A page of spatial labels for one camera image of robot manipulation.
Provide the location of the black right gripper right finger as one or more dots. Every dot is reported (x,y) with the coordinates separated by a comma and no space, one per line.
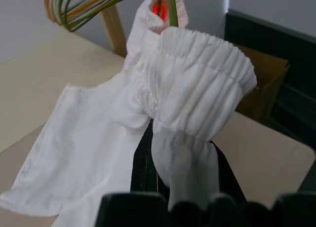
(228,177)

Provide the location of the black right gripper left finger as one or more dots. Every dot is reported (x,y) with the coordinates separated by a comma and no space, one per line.
(144,167)

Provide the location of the white elastic-waist shorts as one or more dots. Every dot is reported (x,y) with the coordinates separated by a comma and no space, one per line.
(86,150)

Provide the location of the brown cardboard box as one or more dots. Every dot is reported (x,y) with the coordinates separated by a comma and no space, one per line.
(267,88)

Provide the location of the dark green cabinet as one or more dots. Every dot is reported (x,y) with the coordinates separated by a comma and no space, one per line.
(296,51)

